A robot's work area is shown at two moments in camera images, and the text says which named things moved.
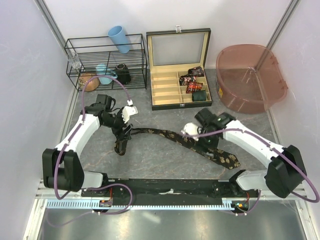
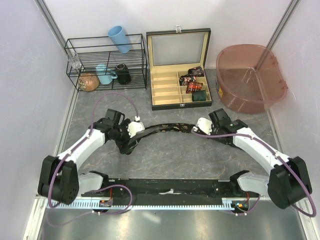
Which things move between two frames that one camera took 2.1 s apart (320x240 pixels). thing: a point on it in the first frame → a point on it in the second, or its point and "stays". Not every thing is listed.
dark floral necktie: (220, 159) → (157, 128)
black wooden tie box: (177, 60) stays
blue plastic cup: (117, 36) stays
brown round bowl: (92, 85) stays
